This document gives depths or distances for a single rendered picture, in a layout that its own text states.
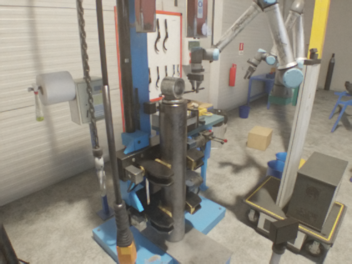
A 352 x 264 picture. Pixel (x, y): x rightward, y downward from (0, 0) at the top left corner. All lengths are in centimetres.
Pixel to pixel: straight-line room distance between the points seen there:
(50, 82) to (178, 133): 109
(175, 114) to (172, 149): 27
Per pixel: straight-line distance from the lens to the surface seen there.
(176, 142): 172
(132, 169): 176
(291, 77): 187
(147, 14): 155
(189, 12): 175
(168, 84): 163
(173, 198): 198
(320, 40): 378
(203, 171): 310
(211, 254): 227
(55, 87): 204
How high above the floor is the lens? 190
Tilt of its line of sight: 22 degrees down
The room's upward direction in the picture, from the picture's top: straight up
